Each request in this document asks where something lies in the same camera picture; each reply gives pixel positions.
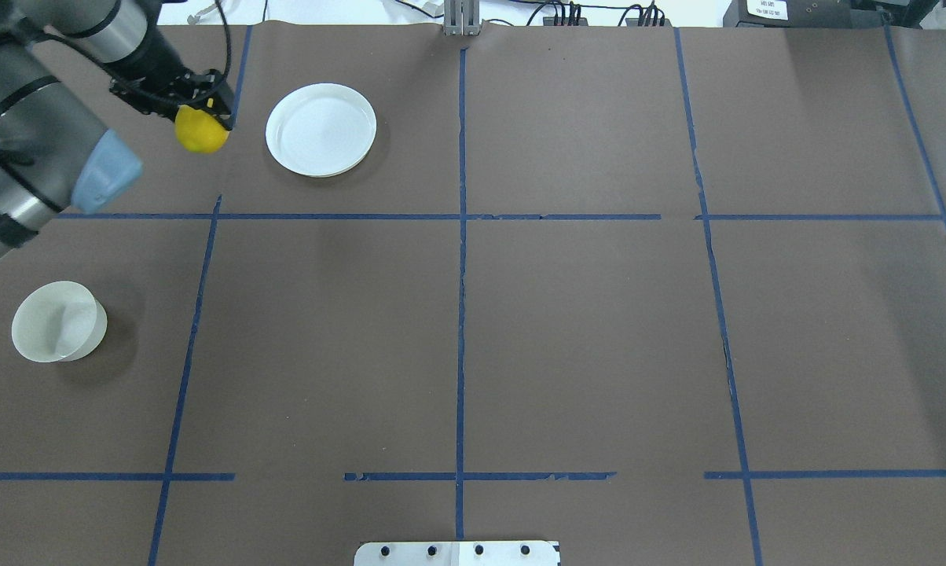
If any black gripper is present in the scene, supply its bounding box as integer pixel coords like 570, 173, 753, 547
110, 69, 235, 131

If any yellow lemon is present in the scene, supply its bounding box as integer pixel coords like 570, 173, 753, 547
174, 99, 231, 154

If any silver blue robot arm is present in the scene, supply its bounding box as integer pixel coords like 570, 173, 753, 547
0, 1, 236, 260

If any white plate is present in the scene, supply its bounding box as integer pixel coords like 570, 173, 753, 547
265, 83, 377, 177

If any white bowl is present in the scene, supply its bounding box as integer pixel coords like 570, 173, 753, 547
10, 281, 108, 363

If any brown paper table cover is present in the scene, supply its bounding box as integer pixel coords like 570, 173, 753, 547
0, 22, 946, 565

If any black small computer box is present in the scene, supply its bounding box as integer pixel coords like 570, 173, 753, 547
721, 1, 894, 29

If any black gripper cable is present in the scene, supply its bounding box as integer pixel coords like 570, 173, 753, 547
112, 0, 233, 111

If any aluminium frame post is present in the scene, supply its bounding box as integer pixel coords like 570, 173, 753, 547
442, 0, 482, 36

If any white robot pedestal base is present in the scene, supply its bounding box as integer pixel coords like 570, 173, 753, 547
352, 540, 562, 565

